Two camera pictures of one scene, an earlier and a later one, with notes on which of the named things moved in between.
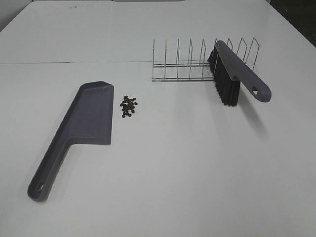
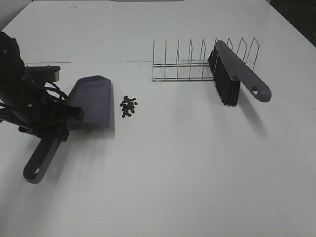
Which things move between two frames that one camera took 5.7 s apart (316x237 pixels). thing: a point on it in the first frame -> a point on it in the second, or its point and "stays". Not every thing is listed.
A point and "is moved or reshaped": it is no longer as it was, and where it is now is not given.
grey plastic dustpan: (89, 119) is moved or reshaped
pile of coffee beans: (128, 104) stays
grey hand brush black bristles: (229, 70) stays
